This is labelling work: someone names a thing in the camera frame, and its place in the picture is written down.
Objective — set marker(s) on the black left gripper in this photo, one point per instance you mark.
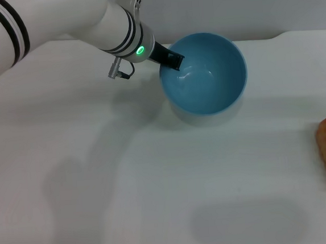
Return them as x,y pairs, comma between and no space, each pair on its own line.
159,53

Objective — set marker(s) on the blue bowl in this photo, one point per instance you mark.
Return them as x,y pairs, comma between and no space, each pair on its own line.
206,89

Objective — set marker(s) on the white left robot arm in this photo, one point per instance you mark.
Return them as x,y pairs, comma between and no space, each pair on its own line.
65,19

